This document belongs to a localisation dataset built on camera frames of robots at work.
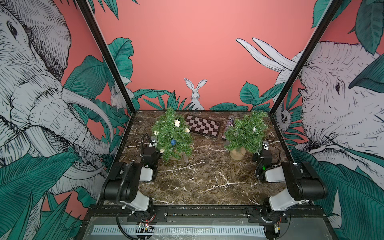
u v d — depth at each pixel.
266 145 0.81
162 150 0.78
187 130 0.78
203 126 1.08
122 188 0.42
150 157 0.70
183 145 0.77
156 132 0.73
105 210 0.76
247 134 0.75
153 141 0.79
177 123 0.72
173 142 0.72
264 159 0.72
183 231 0.70
